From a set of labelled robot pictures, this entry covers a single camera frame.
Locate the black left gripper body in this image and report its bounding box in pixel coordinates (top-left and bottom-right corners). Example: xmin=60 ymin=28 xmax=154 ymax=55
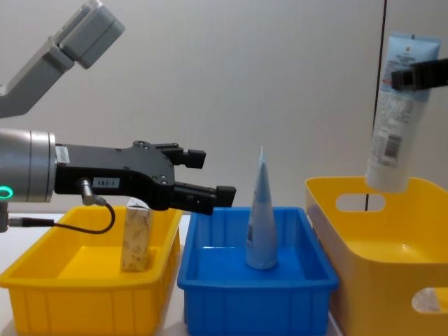
xmin=55 ymin=140 xmax=177 ymax=212

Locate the white tube with blue top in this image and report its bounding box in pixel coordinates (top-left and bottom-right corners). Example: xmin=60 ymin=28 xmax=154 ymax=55
xmin=364 ymin=31 xmax=442 ymax=193

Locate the light blue squeeze tube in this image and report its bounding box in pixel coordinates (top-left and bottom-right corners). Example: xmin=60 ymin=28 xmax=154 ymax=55
xmin=244 ymin=145 xmax=279 ymax=271

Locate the small beige patterned carton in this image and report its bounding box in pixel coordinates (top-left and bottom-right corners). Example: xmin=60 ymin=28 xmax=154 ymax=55
xmin=120 ymin=197 xmax=155 ymax=273

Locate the blue plastic bin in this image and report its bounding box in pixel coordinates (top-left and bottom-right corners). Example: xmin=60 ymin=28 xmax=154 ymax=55
xmin=176 ymin=206 xmax=340 ymax=336

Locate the shallow yellow plastic bin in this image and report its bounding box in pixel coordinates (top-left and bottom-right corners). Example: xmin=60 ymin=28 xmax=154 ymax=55
xmin=0 ymin=205 xmax=184 ymax=336

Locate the thin dark cable silver plug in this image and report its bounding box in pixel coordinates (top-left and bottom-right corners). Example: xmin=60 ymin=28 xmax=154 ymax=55
xmin=8 ymin=177 xmax=117 ymax=235

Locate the yellow plastic basket with handles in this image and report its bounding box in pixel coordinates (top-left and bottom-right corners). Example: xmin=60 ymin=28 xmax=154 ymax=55
xmin=304 ymin=176 xmax=448 ymax=336

